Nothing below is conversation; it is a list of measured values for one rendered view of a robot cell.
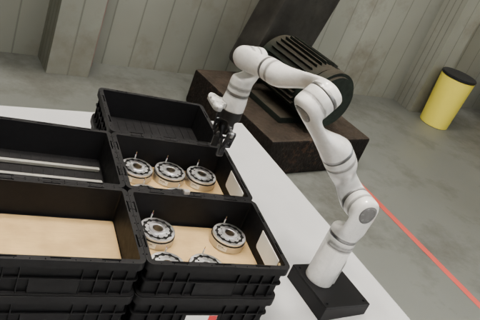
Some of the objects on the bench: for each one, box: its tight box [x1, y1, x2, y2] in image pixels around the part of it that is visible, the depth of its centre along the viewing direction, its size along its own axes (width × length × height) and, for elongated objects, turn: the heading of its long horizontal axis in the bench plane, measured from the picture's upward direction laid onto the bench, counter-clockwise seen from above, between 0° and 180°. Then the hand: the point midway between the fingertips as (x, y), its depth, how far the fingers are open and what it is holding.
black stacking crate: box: [0, 292, 134, 320], centre depth 152 cm, size 40×30×12 cm
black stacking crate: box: [122, 284, 275, 320], centre depth 169 cm, size 40×30×12 cm
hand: (217, 146), depth 191 cm, fingers open, 5 cm apart
